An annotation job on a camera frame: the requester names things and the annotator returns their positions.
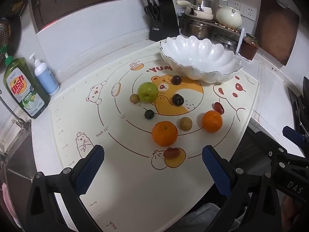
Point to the black knife block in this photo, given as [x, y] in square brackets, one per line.
[166, 24]

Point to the corner pot rack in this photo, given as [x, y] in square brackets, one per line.
[231, 30]

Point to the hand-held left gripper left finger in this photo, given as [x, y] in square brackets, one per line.
[89, 170]

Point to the green apple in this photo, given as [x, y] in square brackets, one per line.
[147, 92]

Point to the white scalloped bowl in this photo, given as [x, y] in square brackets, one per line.
[200, 55]

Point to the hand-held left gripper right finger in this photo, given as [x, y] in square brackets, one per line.
[217, 171]

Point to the white wall outlet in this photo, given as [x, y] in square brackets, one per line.
[249, 12]
[235, 4]

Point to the steel sink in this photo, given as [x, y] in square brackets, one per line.
[17, 164]

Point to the steel pot with lid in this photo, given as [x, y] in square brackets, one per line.
[225, 42]

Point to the small dark berry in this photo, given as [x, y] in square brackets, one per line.
[149, 114]

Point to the pink cloth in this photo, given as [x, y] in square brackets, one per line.
[7, 200]

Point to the small tan longan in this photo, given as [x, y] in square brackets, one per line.
[134, 98]

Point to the metal colander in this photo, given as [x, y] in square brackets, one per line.
[4, 36]

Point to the person's grey trousers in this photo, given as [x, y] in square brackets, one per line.
[202, 216]

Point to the brown cutting board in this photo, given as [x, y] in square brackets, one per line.
[277, 29]

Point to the red sauce jar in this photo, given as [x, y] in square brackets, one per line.
[248, 48]

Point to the white pump bottle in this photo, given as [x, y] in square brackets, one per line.
[45, 77]

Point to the large steel pot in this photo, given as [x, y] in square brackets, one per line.
[195, 29]

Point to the dark purple plum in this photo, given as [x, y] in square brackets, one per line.
[178, 99]
[176, 80]

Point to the printed cartoon bear baking mat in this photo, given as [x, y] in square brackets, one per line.
[135, 186]

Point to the red grape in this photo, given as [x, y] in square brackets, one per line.
[219, 108]
[171, 152]

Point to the orange mandarin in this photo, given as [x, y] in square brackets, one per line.
[212, 121]
[165, 134]

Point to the black kitchen scissors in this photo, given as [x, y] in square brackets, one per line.
[152, 12]

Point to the person's right forearm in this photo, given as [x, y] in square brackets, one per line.
[292, 209]

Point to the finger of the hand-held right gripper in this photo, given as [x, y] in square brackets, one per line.
[293, 134]

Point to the cream round teapot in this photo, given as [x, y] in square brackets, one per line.
[228, 17]

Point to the black gas stove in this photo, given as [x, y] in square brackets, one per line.
[300, 106]

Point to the large tan longan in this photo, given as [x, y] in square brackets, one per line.
[185, 123]

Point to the small steel pot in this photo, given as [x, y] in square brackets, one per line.
[207, 2]

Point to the green dish soap bottle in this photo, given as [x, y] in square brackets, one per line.
[21, 89]

